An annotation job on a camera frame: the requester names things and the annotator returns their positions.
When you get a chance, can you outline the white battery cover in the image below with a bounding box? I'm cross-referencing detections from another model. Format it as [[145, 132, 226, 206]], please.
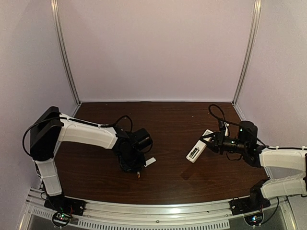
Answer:
[[145, 157, 156, 167]]

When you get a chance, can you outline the white remote control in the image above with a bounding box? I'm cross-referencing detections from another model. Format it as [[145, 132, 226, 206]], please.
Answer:
[[186, 129, 211, 163]]

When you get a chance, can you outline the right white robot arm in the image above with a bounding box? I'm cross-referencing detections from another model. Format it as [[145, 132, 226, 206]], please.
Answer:
[[200, 121, 307, 201]]

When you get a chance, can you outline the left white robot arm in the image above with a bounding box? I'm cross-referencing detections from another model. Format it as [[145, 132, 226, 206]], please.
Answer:
[[22, 106, 156, 197]]

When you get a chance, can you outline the right circuit board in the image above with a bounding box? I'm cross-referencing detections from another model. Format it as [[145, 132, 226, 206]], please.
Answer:
[[244, 211, 264, 228]]

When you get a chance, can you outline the circuit board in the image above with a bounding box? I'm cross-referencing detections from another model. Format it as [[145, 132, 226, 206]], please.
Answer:
[[51, 212, 72, 228], [244, 211, 264, 228]]

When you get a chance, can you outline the left circuit board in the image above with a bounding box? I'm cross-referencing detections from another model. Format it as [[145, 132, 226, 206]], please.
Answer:
[[51, 212, 72, 228]]

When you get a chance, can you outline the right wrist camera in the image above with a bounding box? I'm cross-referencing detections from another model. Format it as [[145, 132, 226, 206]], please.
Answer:
[[218, 120, 230, 137]]

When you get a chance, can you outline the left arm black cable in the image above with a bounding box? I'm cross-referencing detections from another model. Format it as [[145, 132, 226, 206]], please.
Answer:
[[23, 115, 133, 159]]

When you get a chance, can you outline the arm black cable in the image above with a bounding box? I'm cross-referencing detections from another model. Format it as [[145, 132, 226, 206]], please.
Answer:
[[23, 115, 133, 159], [208, 103, 307, 150]]

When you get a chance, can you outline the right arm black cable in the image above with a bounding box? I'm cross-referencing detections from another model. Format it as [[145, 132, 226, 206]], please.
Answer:
[[208, 103, 307, 150]]

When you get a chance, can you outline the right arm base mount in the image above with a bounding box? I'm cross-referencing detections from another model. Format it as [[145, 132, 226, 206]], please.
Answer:
[[229, 188, 271, 216]]

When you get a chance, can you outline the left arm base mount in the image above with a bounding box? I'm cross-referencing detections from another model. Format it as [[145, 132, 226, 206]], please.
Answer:
[[44, 191, 85, 216]]

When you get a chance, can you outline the front aluminium rail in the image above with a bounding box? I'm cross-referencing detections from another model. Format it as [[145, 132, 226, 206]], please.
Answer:
[[18, 188, 297, 230]]

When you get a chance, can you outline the right aluminium frame post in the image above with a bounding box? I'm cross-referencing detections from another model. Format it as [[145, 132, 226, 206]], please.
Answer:
[[232, 0, 262, 106]]

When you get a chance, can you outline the aluminium frame post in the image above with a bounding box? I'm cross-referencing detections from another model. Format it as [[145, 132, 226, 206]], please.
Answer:
[[232, 0, 262, 106], [51, 0, 81, 105]]

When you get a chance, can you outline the left aluminium frame post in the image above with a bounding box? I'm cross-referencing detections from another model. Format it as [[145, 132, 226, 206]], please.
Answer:
[[51, 0, 81, 105]]

